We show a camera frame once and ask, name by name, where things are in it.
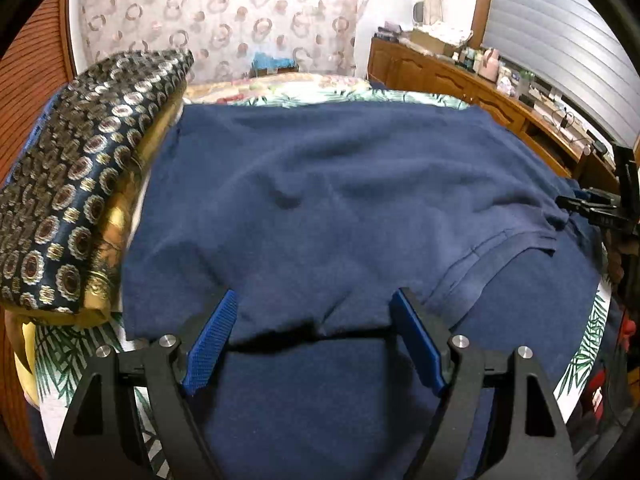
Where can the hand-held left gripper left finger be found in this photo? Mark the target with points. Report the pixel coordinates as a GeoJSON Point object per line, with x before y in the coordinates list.
{"type": "Point", "coordinates": [210, 340]}

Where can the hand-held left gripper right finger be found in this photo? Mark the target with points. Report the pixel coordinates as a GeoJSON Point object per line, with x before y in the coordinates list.
{"type": "Point", "coordinates": [415, 340]}

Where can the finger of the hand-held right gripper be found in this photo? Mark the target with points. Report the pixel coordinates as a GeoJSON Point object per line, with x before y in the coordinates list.
{"type": "Point", "coordinates": [590, 204]}

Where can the navy blue t-shirt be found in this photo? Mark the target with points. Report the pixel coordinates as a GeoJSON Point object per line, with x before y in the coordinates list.
{"type": "Point", "coordinates": [325, 200]}

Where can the palm leaf print blanket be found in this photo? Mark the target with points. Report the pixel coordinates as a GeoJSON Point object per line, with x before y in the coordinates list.
{"type": "Point", "coordinates": [65, 360]}

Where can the white tissue pack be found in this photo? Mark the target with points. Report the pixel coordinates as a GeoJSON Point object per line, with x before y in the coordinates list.
{"type": "Point", "coordinates": [506, 82]}

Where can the pink thermos jug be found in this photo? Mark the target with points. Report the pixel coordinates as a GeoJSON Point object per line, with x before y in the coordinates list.
{"type": "Point", "coordinates": [491, 66]}

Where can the grey window blind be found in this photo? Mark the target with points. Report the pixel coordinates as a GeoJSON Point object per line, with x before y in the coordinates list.
{"type": "Point", "coordinates": [560, 35]}

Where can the wooden sideboard cabinet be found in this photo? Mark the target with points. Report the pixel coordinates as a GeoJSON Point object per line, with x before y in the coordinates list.
{"type": "Point", "coordinates": [440, 80]}

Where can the navy circle print folded cloth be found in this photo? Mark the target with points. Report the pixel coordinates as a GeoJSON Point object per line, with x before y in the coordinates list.
{"type": "Point", "coordinates": [75, 170]}

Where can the open cardboard box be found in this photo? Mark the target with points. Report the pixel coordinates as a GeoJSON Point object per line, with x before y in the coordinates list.
{"type": "Point", "coordinates": [430, 42]}

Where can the floral quilt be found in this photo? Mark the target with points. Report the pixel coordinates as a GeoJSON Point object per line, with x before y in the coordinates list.
{"type": "Point", "coordinates": [260, 90]}

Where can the small desk fan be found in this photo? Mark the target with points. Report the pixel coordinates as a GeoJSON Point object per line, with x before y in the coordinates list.
{"type": "Point", "coordinates": [418, 14]}

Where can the blue item on box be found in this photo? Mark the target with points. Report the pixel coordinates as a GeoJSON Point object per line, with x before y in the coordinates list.
{"type": "Point", "coordinates": [272, 65]}

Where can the wooden louvered wardrobe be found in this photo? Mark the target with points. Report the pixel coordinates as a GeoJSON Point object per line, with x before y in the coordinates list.
{"type": "Point", "coordinates": [35, 70]}

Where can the circle patterned sheer curtain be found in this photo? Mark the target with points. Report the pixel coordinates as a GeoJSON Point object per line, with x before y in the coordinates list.
{"type": "Point", "coordinates": [225, 15]}

